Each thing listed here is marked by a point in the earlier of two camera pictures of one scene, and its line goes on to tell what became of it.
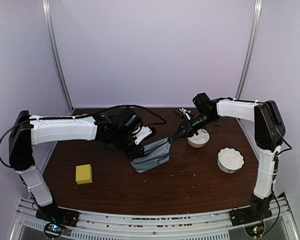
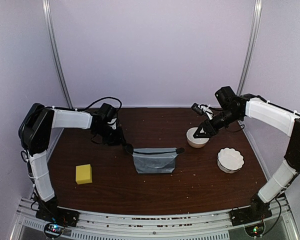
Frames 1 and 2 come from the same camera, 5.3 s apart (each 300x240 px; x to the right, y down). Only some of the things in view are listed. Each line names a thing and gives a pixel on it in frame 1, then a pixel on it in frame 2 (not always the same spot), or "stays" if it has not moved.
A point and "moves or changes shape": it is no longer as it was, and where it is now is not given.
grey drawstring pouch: [156, 153] moves or changes shape
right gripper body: [193, 127] → [208, 122]
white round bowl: [199, 141] stays
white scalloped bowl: [229, 160] stays
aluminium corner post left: [47, 13] stays
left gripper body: [130, 153] → [110, 137]
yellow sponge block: [83, 174] stays
